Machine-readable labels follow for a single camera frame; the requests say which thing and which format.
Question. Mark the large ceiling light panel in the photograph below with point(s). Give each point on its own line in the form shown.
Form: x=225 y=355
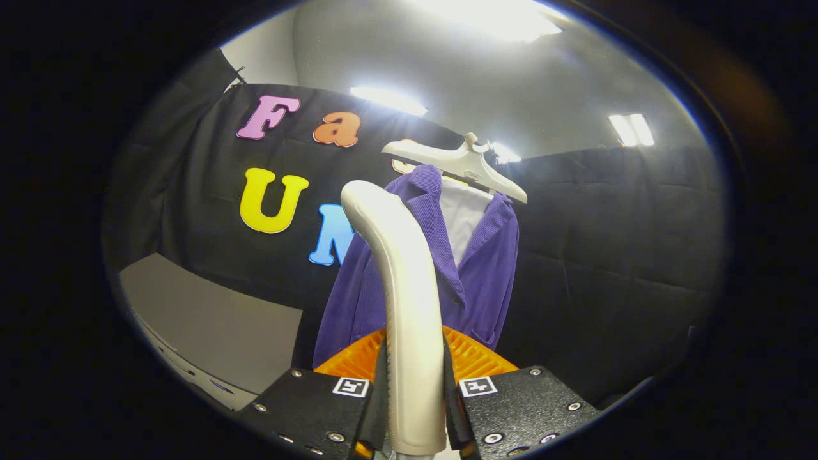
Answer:
x=492 y=16

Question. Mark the black backdrop cloth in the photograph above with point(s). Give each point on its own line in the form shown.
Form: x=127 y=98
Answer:
x=607 y=255

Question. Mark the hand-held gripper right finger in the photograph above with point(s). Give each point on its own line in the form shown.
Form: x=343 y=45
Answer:
x=452 y=415

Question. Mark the white shirt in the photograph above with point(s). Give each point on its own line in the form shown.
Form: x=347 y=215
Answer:
x=463 y=217

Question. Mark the white clothes hanger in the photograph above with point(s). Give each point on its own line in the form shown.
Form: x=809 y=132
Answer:
x=460 y=163

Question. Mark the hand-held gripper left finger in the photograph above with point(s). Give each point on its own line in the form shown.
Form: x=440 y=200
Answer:
x=380 y=415

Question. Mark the white garment steamer head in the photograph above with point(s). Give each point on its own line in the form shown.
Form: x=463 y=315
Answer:
x=409 y=306

